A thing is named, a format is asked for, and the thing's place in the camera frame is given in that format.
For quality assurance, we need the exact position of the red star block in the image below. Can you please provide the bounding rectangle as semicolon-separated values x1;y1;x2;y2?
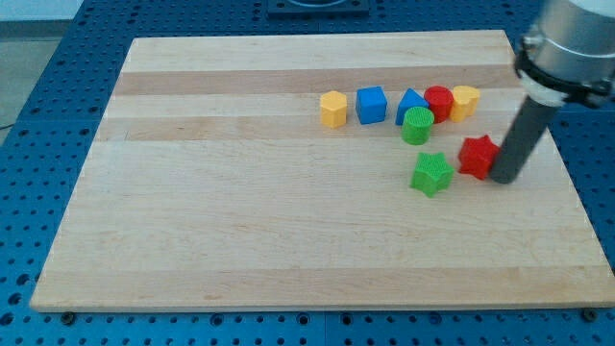
457;135;500;180

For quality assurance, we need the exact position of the blue triangle block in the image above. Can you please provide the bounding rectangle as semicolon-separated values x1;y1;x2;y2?
395;88;429;126

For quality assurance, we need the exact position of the green star block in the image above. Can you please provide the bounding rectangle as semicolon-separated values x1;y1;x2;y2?
409;152;455;198

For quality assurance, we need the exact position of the red cylinder block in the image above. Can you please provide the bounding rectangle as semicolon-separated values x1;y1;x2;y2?
424;86;454;124

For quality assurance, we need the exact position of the green cylinder block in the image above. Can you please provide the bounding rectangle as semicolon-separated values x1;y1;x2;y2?
401;107;434;145

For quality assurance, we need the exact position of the yellow hexagon block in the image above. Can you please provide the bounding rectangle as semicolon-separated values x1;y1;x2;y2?
320;90;348;129

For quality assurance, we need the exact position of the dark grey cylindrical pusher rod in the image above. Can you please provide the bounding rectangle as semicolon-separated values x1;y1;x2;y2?
489;96;559;185

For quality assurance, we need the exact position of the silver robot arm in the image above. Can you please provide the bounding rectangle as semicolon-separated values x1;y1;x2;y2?
489;0;614;184

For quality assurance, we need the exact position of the blue cube block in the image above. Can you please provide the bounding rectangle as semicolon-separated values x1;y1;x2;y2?
356;86;387;125

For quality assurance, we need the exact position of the light wooden board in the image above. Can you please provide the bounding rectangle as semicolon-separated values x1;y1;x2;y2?
30;31;614;312

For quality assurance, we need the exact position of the yellow heart block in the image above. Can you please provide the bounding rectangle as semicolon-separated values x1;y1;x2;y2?
450;86;481;122

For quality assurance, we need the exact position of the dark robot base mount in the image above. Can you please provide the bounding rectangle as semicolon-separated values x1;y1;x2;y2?
266;0;371;18

